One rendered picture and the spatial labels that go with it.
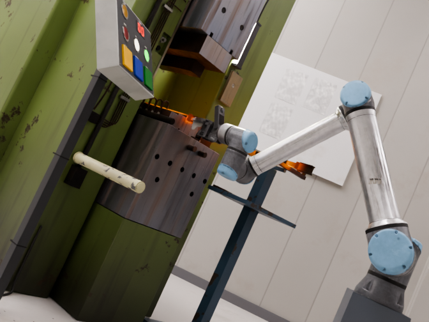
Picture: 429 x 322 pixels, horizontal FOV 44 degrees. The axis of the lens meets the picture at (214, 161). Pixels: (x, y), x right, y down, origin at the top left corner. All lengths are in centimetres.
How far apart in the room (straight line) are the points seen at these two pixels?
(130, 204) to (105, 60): 71
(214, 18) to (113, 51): 76
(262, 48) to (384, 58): 224
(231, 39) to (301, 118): 232
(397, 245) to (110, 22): 123
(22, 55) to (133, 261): 109
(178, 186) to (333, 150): 252
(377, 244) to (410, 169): 294
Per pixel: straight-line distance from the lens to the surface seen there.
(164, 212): 243
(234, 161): 217
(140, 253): 243
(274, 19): 301
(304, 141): 225
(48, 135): 241
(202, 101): 280
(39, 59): 266
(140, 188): 196
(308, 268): 469
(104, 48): 186
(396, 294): 212
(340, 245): 470
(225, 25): 254
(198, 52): 244
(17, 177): 249
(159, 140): 230
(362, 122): 207
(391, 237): 193
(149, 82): 206
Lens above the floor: 65
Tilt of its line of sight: 5 degrees up
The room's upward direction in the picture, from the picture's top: 25 degrees clockwise
